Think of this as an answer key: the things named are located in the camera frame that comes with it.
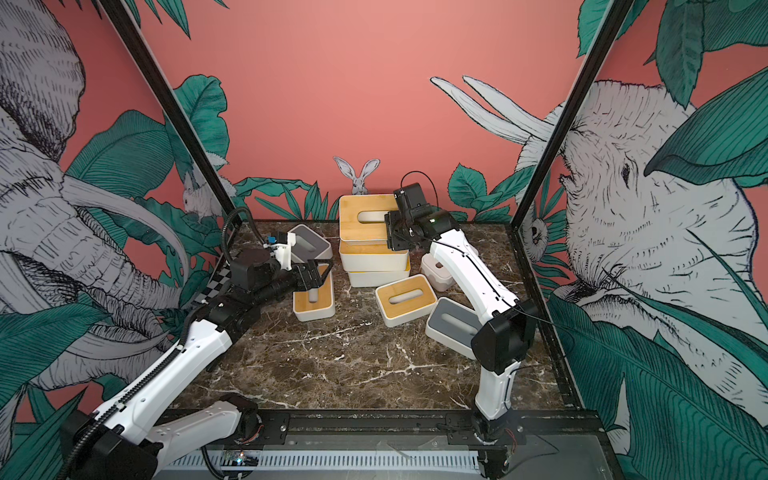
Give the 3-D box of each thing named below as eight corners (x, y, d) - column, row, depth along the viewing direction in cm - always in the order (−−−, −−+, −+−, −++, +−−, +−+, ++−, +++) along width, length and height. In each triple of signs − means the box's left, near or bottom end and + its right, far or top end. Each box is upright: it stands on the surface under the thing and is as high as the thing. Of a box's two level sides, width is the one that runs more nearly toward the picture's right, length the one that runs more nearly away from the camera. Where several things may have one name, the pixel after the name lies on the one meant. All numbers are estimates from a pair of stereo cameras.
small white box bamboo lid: (386, 332, 93) (386, 323, 88) (373, 298, 101) (372, 288, 96) (437, 313, 97) (440, 304, 93) (421, 282, 105) (423, 272, 100)
